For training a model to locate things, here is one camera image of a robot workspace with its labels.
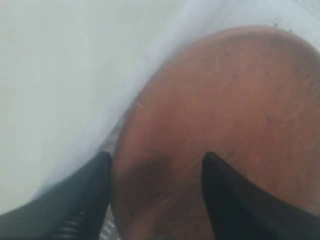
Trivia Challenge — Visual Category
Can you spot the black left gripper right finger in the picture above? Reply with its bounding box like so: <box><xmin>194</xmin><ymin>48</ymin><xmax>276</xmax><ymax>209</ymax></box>
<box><xmin>201</xmin><ymin>152</ymin><xmax>320</xmax><ymax>240</ymax></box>

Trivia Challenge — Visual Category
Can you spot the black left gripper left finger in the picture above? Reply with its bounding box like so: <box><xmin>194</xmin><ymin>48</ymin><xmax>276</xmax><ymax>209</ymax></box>
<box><xmin>0</xmin><ymin>151</ymin><xmax>112</xmax><ymax>240</ymax></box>

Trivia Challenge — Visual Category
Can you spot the brown red plate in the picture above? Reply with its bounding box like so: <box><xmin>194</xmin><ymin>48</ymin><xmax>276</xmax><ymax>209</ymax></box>
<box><xmin>111</xmin><ymin>26</ymin><xmax>320</xmax><ymax>240</ymax></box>

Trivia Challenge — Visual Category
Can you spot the white woven plastic basket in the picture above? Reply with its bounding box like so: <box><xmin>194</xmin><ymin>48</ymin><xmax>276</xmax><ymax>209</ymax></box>
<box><xmin>51</xmin><ymin>0</ymin><xmax>320</xmax><ymax>240</ymax></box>

